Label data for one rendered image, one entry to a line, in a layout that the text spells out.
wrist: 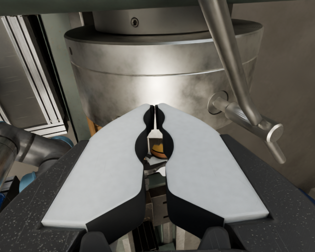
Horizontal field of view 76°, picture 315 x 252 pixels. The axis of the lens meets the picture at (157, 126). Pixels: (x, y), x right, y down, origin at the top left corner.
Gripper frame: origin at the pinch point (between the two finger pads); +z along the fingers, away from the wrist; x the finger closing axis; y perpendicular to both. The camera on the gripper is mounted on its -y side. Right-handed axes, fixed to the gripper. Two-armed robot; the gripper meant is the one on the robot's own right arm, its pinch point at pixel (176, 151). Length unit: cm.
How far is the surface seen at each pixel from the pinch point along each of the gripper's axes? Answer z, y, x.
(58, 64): -31, -11, -54
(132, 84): -11.0, -24.2, 14.0
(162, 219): -1.6, 43.1, -10.6
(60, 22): -27, -26, -54
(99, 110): -15.7, -19.5, 10.0
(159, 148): -5.4, -5.2, 3.7
